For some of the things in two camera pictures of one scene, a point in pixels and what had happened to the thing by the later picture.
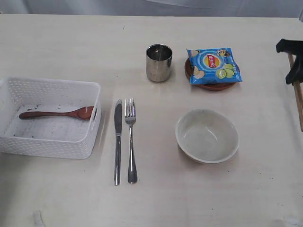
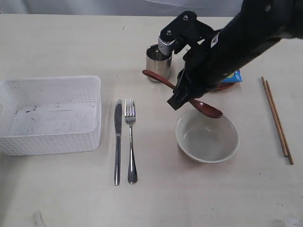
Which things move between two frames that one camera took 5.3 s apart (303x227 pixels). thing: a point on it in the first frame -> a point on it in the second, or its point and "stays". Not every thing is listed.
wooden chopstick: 297,93 -> 274,118
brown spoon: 84,113 -> 206,109
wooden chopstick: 299,100 -> 280,125
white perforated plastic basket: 64,137 stays
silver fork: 132,175 stays
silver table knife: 118,117 stays
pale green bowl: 206,135 stays
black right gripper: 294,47 -> 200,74
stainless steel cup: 158,62 stays
